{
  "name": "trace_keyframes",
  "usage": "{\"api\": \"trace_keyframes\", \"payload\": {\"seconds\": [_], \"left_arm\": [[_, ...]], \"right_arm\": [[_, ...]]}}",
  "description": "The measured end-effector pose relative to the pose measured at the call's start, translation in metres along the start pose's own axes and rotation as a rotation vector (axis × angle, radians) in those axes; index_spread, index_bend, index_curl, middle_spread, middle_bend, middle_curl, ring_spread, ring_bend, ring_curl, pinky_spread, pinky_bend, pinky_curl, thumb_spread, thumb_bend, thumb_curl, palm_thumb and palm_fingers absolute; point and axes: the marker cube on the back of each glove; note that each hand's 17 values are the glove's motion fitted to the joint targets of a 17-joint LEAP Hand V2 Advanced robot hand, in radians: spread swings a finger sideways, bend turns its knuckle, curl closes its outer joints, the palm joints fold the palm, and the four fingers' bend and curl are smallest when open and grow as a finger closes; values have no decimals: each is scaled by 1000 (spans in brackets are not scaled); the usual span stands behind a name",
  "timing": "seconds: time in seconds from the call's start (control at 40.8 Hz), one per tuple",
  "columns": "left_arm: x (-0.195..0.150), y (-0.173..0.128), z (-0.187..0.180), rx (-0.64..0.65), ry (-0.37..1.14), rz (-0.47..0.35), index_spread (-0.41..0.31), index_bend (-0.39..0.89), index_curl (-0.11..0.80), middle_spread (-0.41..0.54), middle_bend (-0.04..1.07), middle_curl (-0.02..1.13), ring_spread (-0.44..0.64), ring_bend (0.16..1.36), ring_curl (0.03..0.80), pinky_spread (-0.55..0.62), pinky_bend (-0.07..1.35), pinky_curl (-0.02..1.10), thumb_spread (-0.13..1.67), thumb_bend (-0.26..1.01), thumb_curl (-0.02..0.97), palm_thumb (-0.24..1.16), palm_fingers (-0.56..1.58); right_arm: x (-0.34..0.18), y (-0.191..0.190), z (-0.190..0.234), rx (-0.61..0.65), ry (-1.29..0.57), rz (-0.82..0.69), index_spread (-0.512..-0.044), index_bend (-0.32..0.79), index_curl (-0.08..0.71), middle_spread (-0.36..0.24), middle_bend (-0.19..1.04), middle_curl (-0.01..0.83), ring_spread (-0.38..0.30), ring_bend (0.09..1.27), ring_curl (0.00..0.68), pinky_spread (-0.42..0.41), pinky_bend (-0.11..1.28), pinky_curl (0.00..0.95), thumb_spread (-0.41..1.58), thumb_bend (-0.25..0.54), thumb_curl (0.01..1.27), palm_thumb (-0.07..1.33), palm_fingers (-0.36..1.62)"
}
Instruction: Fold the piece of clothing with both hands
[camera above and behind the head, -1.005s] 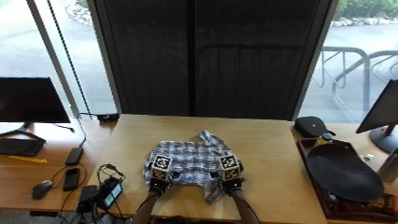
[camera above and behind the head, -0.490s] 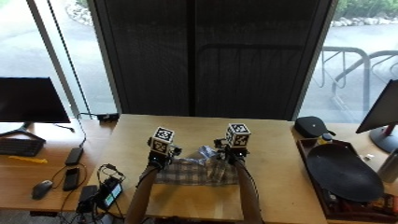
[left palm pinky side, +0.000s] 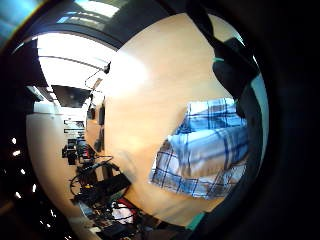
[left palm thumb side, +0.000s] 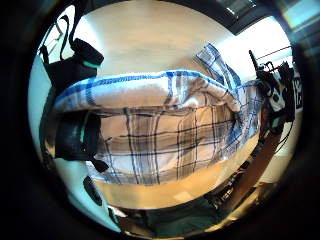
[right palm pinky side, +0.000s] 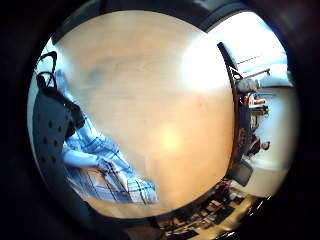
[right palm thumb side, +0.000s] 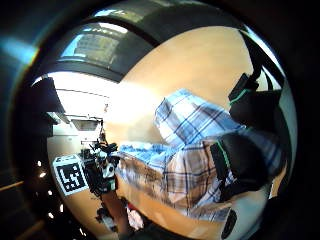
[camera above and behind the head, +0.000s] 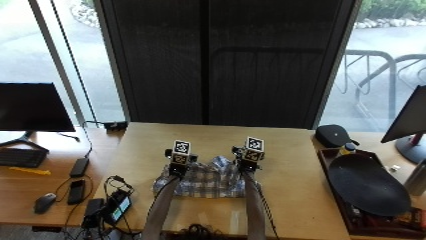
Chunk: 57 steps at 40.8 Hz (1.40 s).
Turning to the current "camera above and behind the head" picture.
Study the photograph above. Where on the black flat monitor with stand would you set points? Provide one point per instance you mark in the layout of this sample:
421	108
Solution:
34	106

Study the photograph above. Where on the grey window frame post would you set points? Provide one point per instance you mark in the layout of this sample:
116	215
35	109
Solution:
56	60

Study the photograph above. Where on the black zip case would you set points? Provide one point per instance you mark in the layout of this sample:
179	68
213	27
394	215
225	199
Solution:
333	135

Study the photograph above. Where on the black computer mouse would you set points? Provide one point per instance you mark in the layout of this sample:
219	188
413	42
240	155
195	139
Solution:
44	202

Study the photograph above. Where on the black keyboard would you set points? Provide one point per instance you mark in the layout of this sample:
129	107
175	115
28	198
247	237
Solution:
22	157

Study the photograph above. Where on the silver metal bottle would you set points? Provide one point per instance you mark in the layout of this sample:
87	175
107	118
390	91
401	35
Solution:
417	178

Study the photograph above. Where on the white marker cube glove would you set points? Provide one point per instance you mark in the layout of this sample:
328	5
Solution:
181	151
255	149

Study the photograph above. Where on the yellow flat strip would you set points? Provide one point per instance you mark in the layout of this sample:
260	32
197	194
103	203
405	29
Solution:
30	171

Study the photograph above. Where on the blue white plaid cloth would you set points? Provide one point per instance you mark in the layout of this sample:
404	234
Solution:
208	181

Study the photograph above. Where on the black oval plate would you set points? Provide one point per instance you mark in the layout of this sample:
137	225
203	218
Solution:
368	186

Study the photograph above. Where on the white marker cube right glove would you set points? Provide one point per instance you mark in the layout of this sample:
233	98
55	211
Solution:
255	149

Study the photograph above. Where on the metal bike rack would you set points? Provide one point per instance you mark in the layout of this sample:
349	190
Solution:
392	86

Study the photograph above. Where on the person's left hand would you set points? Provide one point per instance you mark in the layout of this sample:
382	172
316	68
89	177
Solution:
179	170

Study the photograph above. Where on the yellow bottle with black cap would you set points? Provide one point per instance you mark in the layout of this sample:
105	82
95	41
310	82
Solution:
348	149

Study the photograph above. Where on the black charger block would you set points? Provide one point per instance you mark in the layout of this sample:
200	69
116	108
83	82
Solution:
93	213

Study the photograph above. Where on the small white object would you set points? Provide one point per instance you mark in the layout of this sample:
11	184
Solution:
394	168

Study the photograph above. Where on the dark monitor with round base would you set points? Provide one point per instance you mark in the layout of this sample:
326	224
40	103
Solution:
410	116

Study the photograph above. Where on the white marker cube left glove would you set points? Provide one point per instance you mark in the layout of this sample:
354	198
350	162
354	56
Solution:
181	151

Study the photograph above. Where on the phone with lit screen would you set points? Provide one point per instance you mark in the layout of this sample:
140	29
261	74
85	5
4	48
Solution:
120	207

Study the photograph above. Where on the person's right hand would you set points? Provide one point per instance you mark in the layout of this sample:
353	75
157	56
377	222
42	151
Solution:
248	165

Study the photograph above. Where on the black slim phone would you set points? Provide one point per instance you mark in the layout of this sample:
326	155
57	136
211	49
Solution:
76	191

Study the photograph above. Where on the dark window screen panel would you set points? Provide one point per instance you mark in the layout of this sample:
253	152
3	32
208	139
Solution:
221	60

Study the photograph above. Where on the black power brick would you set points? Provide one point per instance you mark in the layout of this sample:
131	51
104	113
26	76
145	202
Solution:
79	167

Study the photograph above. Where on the small black box device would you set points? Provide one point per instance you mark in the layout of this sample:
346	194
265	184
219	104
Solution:
115	126

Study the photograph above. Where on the orange snack packet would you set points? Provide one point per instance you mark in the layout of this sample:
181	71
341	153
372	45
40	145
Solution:
410	216

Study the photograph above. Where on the dark brown wooden tray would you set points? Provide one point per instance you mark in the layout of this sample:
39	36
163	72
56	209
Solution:
328	173

